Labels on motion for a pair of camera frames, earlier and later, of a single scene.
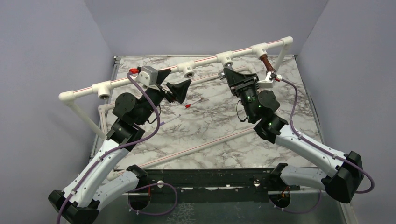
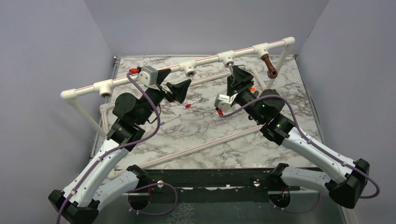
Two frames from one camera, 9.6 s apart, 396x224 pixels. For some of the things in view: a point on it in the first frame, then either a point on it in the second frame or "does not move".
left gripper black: x=178 y=90 does not move
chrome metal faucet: x=222 y=74 to x=229 y=64
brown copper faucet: x=267 y=63 does not move
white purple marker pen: x=164 y=122 does not move
